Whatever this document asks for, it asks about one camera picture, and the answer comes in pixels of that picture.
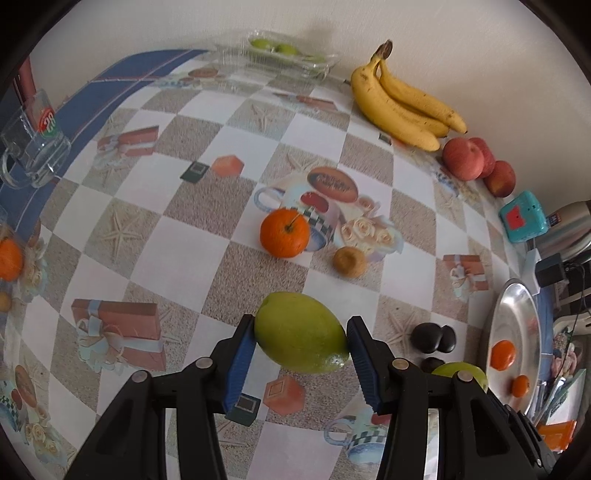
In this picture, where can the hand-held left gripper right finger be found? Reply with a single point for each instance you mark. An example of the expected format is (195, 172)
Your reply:
(364, 369)

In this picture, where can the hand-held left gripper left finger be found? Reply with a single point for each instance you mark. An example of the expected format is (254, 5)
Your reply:
(239, 369)

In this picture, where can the dark plum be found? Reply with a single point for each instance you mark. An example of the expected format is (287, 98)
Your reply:
(449, 339)
(433, 364)
(425, 338)

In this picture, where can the green mango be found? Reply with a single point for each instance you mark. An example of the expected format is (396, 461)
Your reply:
(298, 332)

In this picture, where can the green apple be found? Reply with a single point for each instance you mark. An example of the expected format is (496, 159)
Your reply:
(461, 368)

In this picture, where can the round metal tray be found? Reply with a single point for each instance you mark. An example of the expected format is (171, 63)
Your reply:
(512, 314)

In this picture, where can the orange with stem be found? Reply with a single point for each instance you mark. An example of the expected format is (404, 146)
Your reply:
(282, 235)

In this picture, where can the orange packet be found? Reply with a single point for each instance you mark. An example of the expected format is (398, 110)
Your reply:
(558, 436)

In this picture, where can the small orange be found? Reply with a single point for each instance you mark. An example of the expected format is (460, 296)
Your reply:
(521, 386)

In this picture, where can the printed paper stack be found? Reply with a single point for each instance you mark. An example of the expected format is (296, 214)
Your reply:
(565, 369)

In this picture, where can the small brown fruit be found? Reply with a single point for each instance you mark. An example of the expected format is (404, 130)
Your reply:
(350, 262)

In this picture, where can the white box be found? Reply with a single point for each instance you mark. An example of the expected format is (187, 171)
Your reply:
(531, 272)

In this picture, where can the black power adapter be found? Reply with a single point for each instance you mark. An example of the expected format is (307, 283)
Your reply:
(550, 271)

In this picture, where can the teal box with red label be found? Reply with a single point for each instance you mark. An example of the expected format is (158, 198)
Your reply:
(524, 217)

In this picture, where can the steel thermos jug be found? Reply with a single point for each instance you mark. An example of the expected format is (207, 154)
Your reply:
(570, 226)

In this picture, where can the red apple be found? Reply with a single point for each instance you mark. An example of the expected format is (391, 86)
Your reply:
(461, 159)
(501, 180)
(487, 154)

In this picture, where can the orange in plastic tray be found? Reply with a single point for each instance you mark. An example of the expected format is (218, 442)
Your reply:
(9, 261)

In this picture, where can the yellow banana bunch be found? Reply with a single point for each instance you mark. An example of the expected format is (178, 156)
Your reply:
(392, 110)

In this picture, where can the glass mug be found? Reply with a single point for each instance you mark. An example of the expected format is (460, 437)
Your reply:
(37, 143)

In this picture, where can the clear plastic container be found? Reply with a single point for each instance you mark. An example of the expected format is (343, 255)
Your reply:
(286, 62)

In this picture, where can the small green fruit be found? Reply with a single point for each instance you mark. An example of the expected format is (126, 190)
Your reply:
(261, 44)
(286, 49)

